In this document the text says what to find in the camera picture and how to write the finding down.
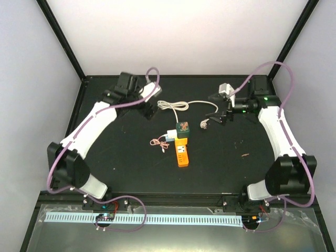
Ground black aluminium frame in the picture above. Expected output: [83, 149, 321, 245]
[19, 0, 336, 252]

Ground pink usb cable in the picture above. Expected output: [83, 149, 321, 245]
[149, 136, 170, 153]

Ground white usb charger plug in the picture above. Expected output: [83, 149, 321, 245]
[164, 129, 177, 142]

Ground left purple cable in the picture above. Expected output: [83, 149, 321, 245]
[46, 67, 161, 233]

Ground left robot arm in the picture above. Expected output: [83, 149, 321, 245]
[46, 72, 162, 209]

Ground purple cable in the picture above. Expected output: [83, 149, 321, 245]
[46, 67, 161, 233]
[233, 61, 316, 234]

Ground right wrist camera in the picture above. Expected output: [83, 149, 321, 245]
[218, 83, 235, 102]

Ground green cube socket adapter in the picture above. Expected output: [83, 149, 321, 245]
[176, 122, 190, 139]

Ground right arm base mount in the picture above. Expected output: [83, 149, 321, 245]
[217, 185, 270, 214]

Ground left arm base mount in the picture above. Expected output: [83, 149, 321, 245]
[81, 193, 120, 211]

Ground orange power strip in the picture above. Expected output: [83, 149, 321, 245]
[166, 138, 189, 167]

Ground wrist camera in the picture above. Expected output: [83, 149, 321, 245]
[140, 82, 162, 98]
[218, 83, 235, 102]

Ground white three-pin plug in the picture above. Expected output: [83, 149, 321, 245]
[199, 119, 209, 130]

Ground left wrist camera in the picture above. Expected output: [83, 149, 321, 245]
[140, 82, 162, 98]

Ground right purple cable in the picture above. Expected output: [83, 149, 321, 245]
[233, 61, 316, 234]

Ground white power cord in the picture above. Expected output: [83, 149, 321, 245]
[156, 100, 219, 124]

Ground light blue cable duct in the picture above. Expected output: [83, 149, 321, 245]
[44, 212, 243, 227]

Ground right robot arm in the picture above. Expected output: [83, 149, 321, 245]
[206, 76, 317, 212]

